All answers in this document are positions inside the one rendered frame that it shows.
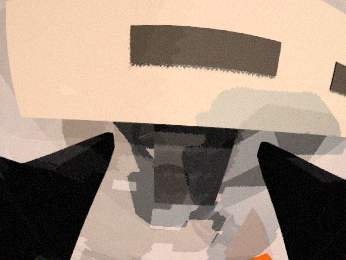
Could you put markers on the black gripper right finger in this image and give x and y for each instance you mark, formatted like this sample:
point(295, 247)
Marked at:
point(310, 203)

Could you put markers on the black two-prong plug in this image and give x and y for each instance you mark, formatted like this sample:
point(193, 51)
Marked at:
point(189, 163)

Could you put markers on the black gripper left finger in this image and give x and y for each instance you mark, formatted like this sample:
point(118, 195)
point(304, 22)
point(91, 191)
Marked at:
point(53, 194)

